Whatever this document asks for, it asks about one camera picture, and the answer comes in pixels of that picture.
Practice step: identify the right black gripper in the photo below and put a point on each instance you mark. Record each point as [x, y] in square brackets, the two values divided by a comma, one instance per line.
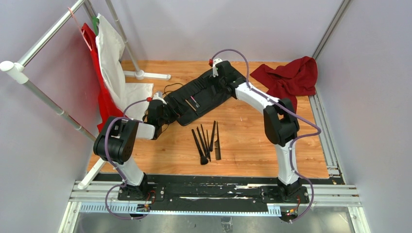
[216, 77]

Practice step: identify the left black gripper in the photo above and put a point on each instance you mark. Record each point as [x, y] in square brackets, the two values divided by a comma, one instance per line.
[175, 114]

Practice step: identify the black makeup brush roll case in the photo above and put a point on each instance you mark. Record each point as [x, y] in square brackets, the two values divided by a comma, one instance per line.
[204, 93]

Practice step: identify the pink handle makeup brush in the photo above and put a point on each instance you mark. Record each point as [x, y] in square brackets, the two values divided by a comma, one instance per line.
[196, 103]

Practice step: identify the black comb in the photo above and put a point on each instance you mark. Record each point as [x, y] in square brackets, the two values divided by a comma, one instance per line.
[217, 144]

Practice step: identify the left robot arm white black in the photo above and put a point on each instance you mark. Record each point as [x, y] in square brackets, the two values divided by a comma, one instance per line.
[116, 140]

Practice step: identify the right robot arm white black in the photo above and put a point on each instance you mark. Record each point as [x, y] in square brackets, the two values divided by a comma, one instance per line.
[280, 123]

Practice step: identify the thin black makeup brush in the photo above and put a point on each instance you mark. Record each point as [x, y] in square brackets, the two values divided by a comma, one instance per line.
[202, 141]

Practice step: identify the white hanging cloth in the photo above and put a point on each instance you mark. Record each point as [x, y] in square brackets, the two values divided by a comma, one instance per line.
[128, 97]

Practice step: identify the red hanging garment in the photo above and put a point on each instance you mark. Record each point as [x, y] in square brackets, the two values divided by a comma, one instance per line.
[107, 108]

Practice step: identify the large black powder brush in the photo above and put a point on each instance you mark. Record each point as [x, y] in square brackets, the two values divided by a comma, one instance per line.
[203, 159]

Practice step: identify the dark red cloth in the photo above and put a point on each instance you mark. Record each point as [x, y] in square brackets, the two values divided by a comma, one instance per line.
[297, 78]

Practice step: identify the pink hanger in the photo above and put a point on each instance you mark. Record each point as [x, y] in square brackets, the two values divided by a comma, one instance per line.
[79, 28]

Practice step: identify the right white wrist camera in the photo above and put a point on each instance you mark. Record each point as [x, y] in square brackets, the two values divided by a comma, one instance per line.
[214, 63]

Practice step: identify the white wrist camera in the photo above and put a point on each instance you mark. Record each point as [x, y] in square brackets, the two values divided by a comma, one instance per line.
[214, 63]
[159, 96]

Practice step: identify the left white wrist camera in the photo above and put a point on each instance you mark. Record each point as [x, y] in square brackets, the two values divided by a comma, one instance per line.
[159, 96]

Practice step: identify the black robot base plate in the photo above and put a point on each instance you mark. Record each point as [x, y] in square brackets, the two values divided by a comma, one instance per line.
[211, 194]

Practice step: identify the aluminium rail frame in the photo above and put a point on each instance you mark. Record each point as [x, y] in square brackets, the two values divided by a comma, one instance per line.
[336, 208]

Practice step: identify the right corner aluminium post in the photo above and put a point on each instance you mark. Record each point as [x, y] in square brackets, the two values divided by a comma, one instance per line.
[331, 27]

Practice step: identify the silver clothes rack frame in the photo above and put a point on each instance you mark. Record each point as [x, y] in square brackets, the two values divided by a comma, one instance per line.
[38, 148]

